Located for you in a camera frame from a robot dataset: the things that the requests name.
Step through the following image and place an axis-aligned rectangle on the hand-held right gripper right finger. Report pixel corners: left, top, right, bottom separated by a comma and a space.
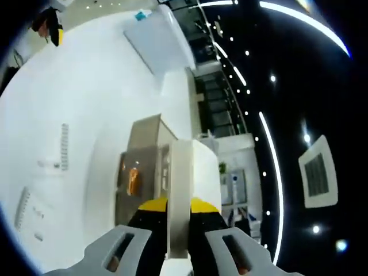
189, 196, 284, 276

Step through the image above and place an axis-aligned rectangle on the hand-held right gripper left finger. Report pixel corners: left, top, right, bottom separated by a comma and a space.
68, 196, 169, 276

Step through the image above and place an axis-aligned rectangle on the white sticky note stack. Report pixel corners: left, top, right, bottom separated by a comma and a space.
165, 139, 193, 259

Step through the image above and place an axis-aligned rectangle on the white drawer organizer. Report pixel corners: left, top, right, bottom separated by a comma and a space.
114, 113, 223, 212

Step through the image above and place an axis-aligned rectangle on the small teal item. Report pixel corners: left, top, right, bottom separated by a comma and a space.
135, 10, 152, 22

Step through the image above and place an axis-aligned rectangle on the curved ceiling light strip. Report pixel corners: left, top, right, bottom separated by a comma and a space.
258, 111, 286, 265
258, 1, 352, 58

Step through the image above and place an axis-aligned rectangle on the large white storage box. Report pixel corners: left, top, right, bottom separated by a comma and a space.
123, 4, 197, 77

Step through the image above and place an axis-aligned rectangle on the white flat box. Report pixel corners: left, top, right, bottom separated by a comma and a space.
13, 186, 47, 243

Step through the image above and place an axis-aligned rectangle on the white ceiling air vent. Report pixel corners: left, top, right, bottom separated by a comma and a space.
298, 135, 339, 209

